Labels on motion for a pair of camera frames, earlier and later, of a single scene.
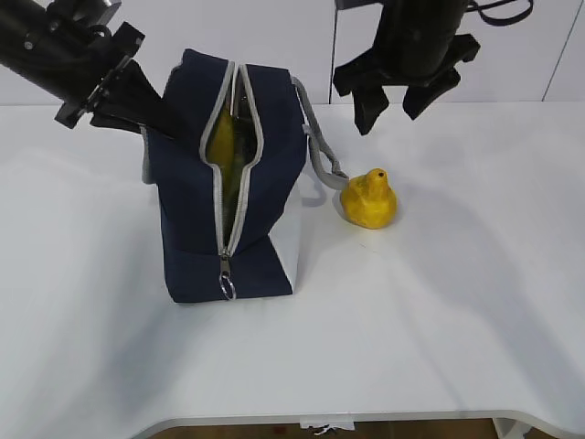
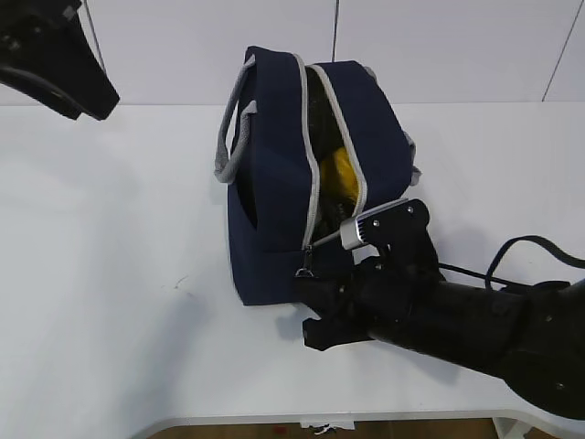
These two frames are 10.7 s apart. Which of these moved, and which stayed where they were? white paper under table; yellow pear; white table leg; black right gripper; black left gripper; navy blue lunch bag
Moved: black left gripper; black right gripper; navy blue lunch bag; yellow pear
Stayed: white table leg; white paper under table
